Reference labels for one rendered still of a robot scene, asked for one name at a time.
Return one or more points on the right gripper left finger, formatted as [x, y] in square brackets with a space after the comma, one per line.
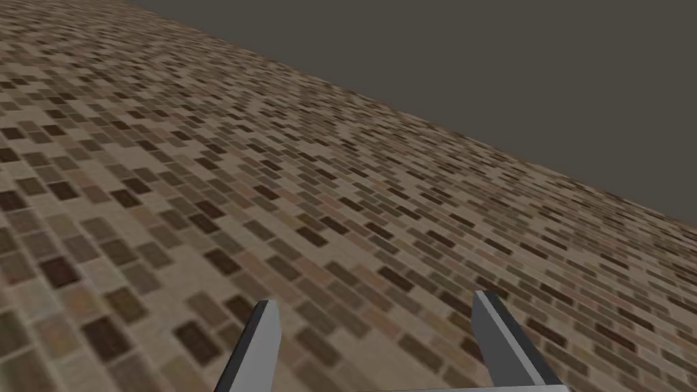
[255, 354]

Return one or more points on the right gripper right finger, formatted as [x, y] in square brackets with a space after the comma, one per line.
[509, 348]

